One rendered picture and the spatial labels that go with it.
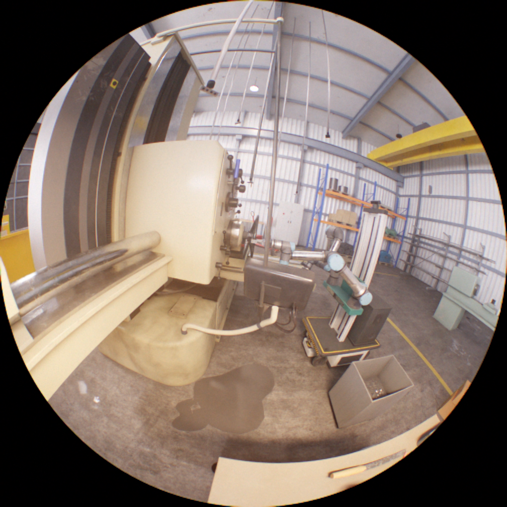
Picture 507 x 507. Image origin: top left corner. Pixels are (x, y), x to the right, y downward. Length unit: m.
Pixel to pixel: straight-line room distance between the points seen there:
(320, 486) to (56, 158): 1.46
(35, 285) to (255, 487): 0.78
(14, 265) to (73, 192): 1.89
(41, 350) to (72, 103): 0.96
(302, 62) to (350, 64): 1.83
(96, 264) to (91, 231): 0.39
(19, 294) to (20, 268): 2.16
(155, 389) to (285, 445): 1.18
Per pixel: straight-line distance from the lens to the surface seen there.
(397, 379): 1.88
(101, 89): 1.19
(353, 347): 2.11
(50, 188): 0.96
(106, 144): 1.16
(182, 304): 1.62
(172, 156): 1.08
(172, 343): 1.30
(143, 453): 1.63
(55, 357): 0.67
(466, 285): 5.25
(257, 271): 0.78
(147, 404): 1.73
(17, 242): 2.71
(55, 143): 0.99
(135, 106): 1.36
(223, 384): 1.77
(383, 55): 8.02
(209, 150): 1.00
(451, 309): 5.35
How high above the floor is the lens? 1.53
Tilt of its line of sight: 15 degrees down
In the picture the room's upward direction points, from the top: 9 degrees clockwise
